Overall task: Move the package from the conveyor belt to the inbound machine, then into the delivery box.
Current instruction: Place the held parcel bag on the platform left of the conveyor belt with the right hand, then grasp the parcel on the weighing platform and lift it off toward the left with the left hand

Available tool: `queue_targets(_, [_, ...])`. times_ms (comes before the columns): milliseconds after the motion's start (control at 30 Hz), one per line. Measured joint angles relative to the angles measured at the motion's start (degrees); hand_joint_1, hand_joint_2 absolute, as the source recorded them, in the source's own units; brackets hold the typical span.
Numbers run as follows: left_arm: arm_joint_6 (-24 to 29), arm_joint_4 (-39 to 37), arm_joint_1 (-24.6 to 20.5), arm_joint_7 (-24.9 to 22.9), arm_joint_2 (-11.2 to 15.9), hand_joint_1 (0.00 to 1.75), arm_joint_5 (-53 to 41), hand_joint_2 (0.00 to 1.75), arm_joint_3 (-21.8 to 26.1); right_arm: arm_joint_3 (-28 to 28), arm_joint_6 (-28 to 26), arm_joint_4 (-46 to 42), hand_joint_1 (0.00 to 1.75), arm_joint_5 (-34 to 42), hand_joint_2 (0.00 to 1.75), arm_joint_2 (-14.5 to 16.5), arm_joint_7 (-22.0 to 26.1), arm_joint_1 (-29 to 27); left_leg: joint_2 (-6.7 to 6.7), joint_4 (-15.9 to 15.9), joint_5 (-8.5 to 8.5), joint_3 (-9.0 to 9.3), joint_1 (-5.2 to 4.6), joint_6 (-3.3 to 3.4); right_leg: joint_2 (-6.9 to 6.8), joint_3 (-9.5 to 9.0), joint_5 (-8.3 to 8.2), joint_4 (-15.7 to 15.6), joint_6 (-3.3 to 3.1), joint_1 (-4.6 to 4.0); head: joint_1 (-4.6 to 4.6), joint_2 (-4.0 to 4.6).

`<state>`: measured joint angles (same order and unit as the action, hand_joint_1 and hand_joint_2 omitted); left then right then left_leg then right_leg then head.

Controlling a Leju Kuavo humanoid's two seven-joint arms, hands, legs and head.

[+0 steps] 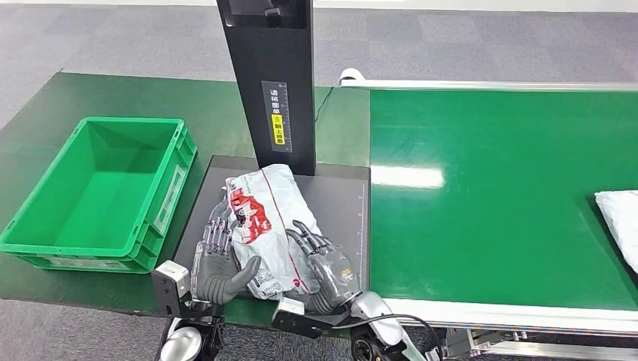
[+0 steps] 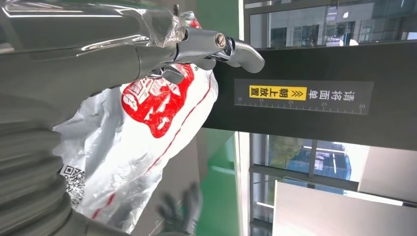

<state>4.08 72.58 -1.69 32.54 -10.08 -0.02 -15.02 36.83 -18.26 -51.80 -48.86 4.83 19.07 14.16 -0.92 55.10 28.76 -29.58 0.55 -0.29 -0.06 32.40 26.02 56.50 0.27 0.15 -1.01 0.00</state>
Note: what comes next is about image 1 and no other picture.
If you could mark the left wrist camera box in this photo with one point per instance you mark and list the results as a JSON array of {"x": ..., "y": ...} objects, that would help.
[{"x": 169, "y": 286}]

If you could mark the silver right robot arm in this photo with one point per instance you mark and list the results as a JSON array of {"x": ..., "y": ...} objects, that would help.
[{"x": 379, "y": 319}]

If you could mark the black yellow machine label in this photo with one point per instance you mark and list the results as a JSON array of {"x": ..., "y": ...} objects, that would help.
[{"x": 277, "y": 117}]

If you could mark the silver conveyor side rail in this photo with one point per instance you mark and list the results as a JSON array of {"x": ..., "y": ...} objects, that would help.
[
  {"x": 498, "y": 85},
  {"x": 548, "y": 319}
]

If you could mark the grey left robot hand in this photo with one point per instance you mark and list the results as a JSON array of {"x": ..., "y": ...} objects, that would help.
[{"x": 212, "y": 276}]

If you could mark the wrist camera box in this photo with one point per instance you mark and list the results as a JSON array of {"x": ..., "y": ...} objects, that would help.
[
  {"x": 169, "y": 286},
  {"x": 299, "y": 319}
]

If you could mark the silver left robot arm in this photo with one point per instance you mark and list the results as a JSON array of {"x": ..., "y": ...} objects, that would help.
[{"x": 182, "y": 344}]

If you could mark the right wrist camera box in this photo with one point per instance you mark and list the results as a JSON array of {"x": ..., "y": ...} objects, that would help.
[{"x": 299, "y": 319}]

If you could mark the green conveyor belt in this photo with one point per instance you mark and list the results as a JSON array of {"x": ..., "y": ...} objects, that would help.
[{"x": 498, "y": 224}]

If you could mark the green plastic crate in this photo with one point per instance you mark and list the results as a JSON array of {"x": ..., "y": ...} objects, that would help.
[{"x": 107, "y": 199}]

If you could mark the black inbound scanning machine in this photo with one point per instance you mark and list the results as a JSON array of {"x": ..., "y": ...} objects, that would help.
[{"x": 279, "y": 50}]

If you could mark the white courier bag red print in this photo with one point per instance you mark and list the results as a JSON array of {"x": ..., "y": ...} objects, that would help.
[
  {"x": 271, "y": 214},
  {"x": 623, "y": 219}
]

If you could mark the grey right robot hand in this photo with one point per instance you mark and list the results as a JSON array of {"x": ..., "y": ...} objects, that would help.
[{"x": 331, "y": 274}]

